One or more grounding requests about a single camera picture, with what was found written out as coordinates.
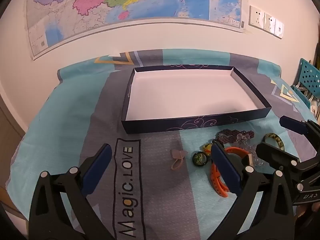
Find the dark blue cardboard box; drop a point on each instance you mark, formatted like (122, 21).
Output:
(187, 92)

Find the wooden door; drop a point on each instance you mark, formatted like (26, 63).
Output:
(10, 122)

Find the yellow green bangle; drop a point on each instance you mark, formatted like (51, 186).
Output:
(277, 140)

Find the white wall socket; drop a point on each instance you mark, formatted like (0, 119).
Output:
(269, 23)
(279, 28)
(257, 17)

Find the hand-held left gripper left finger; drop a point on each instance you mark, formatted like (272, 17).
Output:
(98, 168)

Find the person's right hand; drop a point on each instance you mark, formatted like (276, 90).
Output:
(308, 211)

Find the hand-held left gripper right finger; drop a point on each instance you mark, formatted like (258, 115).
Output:
(225, 168)

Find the teal grey printed blanket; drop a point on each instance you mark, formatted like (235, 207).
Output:
(75, 120)

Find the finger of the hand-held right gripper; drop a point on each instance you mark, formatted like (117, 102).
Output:
(291, 124)
(272, 153)

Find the teal perforated plastic basket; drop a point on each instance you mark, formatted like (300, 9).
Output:
(308, 75)

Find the colourful wall map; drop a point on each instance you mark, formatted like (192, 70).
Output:
(150, 0)

